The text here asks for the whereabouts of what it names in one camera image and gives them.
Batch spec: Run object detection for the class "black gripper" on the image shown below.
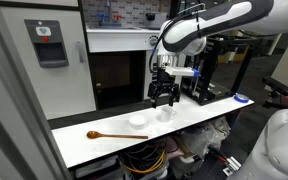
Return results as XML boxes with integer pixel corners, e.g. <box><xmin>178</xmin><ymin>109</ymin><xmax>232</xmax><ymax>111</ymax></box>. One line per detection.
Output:
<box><xmin>148</xmin><ymin>65</ymin><xmax>181</xmax><ymax>109</ymax></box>

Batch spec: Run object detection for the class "white cup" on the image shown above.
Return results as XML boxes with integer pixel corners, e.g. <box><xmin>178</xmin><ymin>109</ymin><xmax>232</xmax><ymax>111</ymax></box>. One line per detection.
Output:
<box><xmin>159</xmin><ymin>105</ymin><xmax>178</xmax><ymax>123</ymax></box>

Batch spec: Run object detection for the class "white bowl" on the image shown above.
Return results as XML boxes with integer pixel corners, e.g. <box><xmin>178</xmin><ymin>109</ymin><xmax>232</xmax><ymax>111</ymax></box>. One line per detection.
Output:
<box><xmin>128</xmin><ymin>114</ymin><xmax>149</xmax><ymax>131</ymax></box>

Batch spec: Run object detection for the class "clear plastic bag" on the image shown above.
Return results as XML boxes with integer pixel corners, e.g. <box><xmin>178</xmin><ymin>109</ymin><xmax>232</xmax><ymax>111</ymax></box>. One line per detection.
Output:
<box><xmin>178</xmin><ymin>115</ymin><xmax>232</xmax><ymax>163</ymax></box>

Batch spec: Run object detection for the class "brown wooden spoon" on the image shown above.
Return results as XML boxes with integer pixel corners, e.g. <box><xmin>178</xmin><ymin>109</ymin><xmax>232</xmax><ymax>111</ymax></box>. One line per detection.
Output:
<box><xmin>86</xmin><ymin>130</ymin><xmax>149</xmax><ymax>140</ymax></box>

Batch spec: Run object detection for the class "grey stove knob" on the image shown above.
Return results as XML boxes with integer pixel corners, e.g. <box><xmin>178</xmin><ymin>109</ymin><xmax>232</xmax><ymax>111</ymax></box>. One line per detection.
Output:
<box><xmin>148</xmin><ymin>35</ymin><xmax>159</xmax><ymax>47</ymax></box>

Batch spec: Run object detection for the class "white toy kitchen stove unit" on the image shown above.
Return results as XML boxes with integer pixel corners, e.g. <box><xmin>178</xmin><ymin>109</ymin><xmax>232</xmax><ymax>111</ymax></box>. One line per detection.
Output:
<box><xmin>85</xmin><ymin>25</ymin><xmax>188</xmax><ymax>111</ymax></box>

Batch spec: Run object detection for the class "blue tape roll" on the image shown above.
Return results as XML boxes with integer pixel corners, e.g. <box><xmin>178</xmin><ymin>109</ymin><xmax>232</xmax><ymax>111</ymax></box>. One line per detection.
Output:
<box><xmin>233</xmin><ymin>92</ymin><xmax>250</xmax><ymax>104</ymax></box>

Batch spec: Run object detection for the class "toy kitchen faucet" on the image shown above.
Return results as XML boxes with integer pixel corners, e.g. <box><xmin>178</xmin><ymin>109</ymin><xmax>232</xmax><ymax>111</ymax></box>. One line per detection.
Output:
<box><xmin>96</xmin><ymin>0</ymin><xmax>124</xmax><ymax>28</ymax></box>

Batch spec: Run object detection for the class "white toy fridge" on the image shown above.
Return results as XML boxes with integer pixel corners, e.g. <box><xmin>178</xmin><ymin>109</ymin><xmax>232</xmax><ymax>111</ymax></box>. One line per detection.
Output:
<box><xmin>0</xmin><ymin>0</ymin><xmax>98</xmax><ymax>121</ymax></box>

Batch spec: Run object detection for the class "black and red bench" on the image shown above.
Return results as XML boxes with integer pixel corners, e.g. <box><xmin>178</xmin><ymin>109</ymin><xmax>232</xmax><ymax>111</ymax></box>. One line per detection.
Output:
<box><xmin>261</xmin><ymin>76</ymin><xmax>288</xmax><ymax>111</ymax></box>

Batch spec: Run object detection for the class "grey fridge water dispenser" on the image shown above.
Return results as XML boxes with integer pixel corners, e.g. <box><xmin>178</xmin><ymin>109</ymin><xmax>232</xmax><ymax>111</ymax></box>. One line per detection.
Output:
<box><xmin>24</xmin><ymin>19</ymin><xmax>70</xmax><ymax>69</ymax></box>

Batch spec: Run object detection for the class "black metal rack frame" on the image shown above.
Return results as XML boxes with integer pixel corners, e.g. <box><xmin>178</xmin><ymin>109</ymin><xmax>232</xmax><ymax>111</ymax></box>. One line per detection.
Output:
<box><xmin>181</xmin><ymin>31</ymin><xmax>256</xmax><ymax>107</ymax></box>

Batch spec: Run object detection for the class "yellow cable bundle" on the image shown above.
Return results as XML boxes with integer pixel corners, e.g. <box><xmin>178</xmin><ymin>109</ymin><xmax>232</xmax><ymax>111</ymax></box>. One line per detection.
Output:
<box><xmin>122</xmin><ymin>146</ymin><xmax>167</xmax><ymax>175</ymax></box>

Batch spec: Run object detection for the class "grey pot with black handle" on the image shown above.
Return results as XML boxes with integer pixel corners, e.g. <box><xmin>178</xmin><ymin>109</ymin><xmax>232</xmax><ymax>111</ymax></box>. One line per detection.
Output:
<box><xmin>145</xmin><ymin>11</ymin><xmax>169</xmax><ymax>30</ymax></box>

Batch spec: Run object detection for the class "aluminium bracket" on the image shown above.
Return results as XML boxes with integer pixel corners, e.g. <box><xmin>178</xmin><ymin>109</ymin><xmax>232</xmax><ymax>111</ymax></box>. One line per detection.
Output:
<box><xmin>222</xmin><ymin>156</ymin><xmax>242</xmax><ymax>177</ymax></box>

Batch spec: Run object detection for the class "grey fridge door handle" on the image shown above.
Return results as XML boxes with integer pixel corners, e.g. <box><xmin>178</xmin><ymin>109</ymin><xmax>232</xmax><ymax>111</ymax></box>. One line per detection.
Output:
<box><xmin>75</xmin><ymin>40</ymin><xmax>85</xmax><ymax>64</ymax></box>

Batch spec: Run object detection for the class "grey frame post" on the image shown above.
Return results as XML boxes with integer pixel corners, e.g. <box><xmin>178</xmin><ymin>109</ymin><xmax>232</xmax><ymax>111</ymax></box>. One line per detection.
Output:
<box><xmin>0</xmin><ymin>0</ymin><xmax>72</xmax><ymax>180</ymax></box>

